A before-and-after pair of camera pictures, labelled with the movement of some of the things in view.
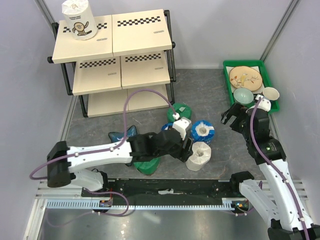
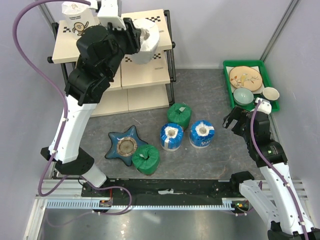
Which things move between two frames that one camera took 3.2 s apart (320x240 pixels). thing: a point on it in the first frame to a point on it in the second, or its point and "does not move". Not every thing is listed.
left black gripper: [183, 154] to [122, 32]
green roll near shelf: [182, 109] does not move
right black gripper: [238, 110] does not move
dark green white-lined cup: [271, 93] does not move
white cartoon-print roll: [81, 18] does not move
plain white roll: [202, 153] to [150, 35]
